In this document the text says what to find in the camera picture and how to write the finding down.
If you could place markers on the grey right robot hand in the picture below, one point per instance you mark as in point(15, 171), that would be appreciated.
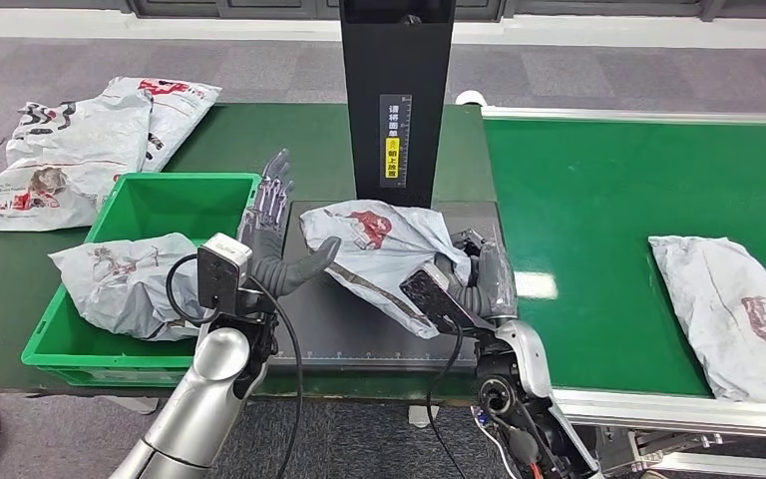
point(489, 284)

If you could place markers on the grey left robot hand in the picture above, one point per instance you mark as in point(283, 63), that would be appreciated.
point(267, 258)

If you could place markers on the grey parcel bag red logo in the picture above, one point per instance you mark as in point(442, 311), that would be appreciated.
point(383, 264)

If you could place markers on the grey parcel bag faded print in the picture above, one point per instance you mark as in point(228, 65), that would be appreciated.
point(720, 311)

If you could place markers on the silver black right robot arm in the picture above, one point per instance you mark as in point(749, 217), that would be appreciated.
point(522, 357)

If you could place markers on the green conveyor belt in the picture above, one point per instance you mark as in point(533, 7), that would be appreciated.
point(588, 198)

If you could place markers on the white round conveyor cap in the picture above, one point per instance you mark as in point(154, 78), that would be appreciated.
point(472, 98)

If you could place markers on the green plastic crate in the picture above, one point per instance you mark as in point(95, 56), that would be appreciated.
point(171, 205)

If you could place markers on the white table foot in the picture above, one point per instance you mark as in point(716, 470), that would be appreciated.
point(135, 404)
point(422, 416)

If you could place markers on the white bag with red print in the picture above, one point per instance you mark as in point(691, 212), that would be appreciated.
point(181, 112)

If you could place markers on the black yellow column label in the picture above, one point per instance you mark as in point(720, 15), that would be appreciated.
point(394, 132)

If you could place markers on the white bag with face print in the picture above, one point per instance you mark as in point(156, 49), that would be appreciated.
point(76, 152)

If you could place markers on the black scanner column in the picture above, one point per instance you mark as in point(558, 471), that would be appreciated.
point(376, 66)

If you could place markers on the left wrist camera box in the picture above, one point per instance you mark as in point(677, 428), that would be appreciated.
point(221, 271)

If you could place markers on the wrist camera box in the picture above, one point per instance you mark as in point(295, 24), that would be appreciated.
point(432, 297)
point(221, 271)

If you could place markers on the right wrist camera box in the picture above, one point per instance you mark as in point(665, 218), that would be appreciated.
point(432, 297)

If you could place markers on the black scanner base plate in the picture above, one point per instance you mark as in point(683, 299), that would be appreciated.
point(356, 330)

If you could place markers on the dark glass partition frame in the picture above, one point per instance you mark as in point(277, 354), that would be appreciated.
point(224, 8)

